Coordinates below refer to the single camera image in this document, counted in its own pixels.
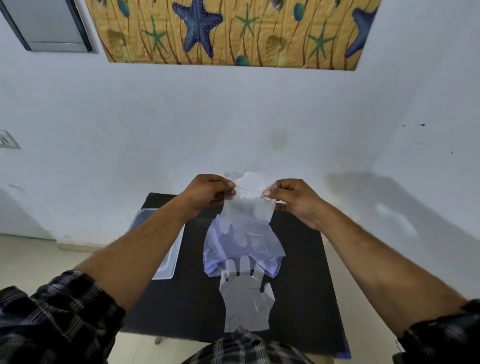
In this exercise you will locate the person's right hand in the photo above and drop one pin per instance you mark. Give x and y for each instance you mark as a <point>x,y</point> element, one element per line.
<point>300,202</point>

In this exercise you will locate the person's left hand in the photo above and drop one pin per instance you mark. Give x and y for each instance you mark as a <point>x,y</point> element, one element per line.
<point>206,191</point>

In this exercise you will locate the clear plastic glove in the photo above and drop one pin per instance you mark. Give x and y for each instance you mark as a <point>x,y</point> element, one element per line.
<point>245,300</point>
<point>247,210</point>

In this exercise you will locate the purple translucent plastic bag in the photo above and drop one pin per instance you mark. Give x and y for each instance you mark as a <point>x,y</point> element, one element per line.
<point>212,251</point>

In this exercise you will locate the clear plastic container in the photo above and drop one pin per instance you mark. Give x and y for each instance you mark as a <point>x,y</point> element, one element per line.
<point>167,268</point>

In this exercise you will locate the person's right forearm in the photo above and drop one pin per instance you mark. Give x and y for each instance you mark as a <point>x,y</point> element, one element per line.
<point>382,270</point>

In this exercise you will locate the person's left forearm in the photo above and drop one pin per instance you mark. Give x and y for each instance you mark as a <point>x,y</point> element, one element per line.
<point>138,251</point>

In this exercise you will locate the grey electrical panel box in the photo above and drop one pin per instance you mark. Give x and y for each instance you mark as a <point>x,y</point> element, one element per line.
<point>45,22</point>

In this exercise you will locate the yellow starfish wall panel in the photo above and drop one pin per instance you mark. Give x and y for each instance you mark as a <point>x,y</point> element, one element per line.
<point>225,37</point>

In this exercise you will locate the white wall switch plate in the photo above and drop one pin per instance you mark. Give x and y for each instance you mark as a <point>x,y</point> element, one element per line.
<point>7,140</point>

